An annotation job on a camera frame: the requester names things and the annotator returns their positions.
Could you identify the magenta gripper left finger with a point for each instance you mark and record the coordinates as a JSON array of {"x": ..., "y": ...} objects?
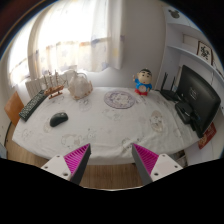
[{"x": 70, "y": 167}]

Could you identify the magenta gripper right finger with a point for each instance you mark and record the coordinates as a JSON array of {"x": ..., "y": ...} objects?
[{"x": 151, "y": 166}]

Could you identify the black computer mouse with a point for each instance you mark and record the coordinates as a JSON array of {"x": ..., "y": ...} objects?
[{"x": 58, "y": 118}]

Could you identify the white patterned tablecloth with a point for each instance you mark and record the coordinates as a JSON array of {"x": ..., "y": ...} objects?
[{"x": 152, "y": 122}]

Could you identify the red paper card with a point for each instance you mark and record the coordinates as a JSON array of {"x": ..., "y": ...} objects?
[{"x": 208, "y": 135}]

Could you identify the black wifi router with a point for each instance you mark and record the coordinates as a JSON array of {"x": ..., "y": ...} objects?
[{"x": 168, "y": 94}]

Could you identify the black keyboard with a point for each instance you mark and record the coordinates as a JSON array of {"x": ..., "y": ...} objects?
[{"x": 32, "y": 105}]

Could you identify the wooden model ship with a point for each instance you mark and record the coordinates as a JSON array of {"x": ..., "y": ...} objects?
[{"x": 53, "y": 87}]

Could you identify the cartoon boy figurine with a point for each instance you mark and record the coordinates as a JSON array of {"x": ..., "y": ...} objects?
[{"x": 143, "y": 82}]

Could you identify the orange wooden chair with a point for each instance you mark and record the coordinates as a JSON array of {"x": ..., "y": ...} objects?
[{"x": 13, "y": 107}]

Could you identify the black computer monitor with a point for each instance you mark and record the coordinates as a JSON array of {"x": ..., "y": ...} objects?
[{"x": 198, "y": 101}]

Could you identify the white radiator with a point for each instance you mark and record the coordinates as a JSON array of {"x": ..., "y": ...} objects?
[{"x": 33, "y": 87}]

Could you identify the framed calligraphy picture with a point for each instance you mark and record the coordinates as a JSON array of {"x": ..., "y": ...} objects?
[{"x": 205, "y": 52}]

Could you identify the white sheer curtain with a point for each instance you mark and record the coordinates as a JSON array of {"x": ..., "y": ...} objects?
[{"x": 69, "y": 34}]

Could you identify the white wall shelf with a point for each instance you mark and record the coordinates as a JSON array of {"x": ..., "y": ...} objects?
[{"x": 183, "y": 35}]

